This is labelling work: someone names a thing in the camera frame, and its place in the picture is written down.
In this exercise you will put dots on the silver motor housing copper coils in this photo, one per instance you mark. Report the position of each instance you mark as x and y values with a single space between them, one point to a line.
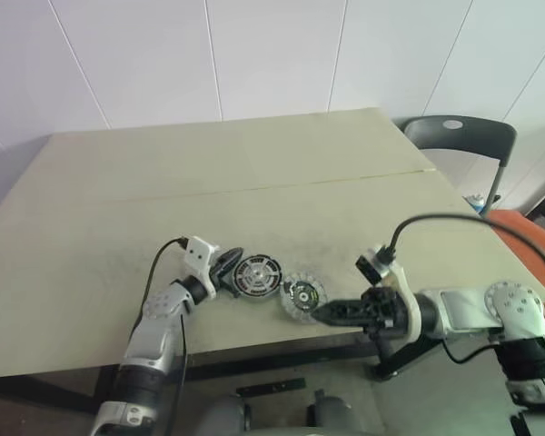
256 276

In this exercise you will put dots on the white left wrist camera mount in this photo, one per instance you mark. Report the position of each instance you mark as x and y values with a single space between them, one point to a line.
197 254

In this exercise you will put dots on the orange seat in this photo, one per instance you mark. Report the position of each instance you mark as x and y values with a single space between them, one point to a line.
527 231

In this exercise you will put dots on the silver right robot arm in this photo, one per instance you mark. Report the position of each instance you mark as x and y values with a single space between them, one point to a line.
504 304

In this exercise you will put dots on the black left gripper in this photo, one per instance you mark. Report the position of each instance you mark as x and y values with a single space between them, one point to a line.
219 274

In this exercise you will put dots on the black flat bar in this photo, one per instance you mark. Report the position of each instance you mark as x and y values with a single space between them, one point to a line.
272 387

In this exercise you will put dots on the black chair back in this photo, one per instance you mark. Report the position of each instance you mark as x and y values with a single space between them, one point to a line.
481 136

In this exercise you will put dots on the black table frame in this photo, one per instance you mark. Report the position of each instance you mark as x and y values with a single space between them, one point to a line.
277 359

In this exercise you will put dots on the dark grey rounded shape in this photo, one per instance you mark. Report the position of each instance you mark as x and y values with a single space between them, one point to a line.
340 418

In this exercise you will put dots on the small clear bottle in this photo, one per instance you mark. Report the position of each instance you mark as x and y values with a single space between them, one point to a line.
477 202

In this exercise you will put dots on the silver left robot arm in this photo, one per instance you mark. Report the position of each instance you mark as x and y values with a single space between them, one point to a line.
159 313

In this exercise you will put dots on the silver round motor cover plate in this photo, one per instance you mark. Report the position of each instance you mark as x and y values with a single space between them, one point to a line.
300 295

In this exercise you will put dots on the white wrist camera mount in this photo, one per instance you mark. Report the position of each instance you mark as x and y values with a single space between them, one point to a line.
402 281
197 254

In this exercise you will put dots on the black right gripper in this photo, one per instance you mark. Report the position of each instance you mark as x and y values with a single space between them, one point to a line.
383 313

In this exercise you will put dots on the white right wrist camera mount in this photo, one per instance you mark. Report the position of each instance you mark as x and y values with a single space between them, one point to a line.
402 281

